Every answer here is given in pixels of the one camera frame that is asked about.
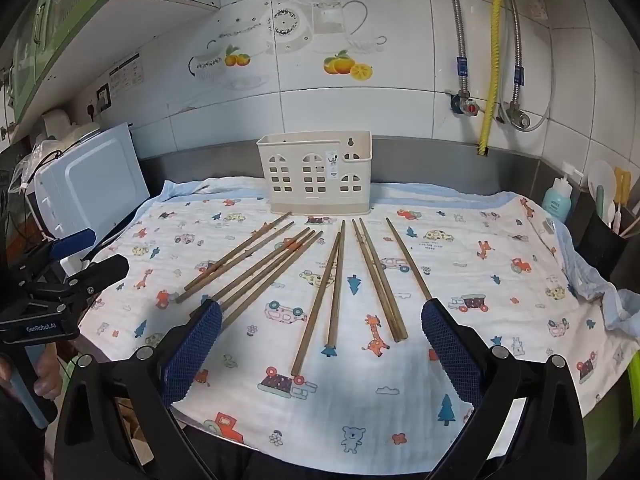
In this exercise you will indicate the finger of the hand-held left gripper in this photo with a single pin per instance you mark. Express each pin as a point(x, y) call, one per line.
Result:
point(75, 242)
point(102, 270)

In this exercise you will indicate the white plastic spatula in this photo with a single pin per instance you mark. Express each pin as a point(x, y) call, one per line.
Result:
point(600, 175)

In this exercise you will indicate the white microwave oven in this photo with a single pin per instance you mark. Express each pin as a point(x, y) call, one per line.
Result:
point(95, 185)

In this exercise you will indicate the brown wooden chopstick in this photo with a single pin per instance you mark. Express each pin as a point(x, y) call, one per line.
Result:
point(261, 263)
point(383, 278)
point(408, 259)
point(317, 305)
point(337, 282)
point(235, 262)
point(268, 268)
point(376, 280)
point(238, 251)
point(273, 279)

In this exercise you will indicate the black wall socket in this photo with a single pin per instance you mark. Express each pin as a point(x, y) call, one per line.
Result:
point(103, 96)

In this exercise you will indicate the teaware and fruit wall sticker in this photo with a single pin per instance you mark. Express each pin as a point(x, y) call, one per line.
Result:
point(300, 25)

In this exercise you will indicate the metal water valve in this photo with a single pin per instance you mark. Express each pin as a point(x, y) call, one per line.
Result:
point(465, 104)
point(515, 116)

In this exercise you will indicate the person's left hand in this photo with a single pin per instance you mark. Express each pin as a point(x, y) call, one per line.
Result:
point(50, 375)

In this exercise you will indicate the teal soap pump bottle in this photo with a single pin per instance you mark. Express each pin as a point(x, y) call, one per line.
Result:
point(556, 202)

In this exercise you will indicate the cream plastic utensil holder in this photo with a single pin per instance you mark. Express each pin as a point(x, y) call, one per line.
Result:
point(312, 180)

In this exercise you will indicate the black utensil pot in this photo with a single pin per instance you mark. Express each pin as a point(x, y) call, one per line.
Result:
point(600, 250)

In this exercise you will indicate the white cartoon printed cloth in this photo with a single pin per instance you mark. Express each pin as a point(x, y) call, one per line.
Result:
point(500, 280)

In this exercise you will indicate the green wall cabinet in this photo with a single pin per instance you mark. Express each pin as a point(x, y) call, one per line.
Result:
point(30, 35)

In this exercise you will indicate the green plastic bin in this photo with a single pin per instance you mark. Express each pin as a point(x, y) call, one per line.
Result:
point(620, 420)

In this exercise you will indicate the white paper wall label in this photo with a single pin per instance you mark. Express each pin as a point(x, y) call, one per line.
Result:
point(127, 75)

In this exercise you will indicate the yellow brush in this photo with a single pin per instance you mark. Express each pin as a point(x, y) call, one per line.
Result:
point(621, 185)

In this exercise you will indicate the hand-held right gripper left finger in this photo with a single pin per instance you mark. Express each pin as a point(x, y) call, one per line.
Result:
point(192, 355)

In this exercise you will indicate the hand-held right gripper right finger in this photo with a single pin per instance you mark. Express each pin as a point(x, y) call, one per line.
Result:
point(450, 355)

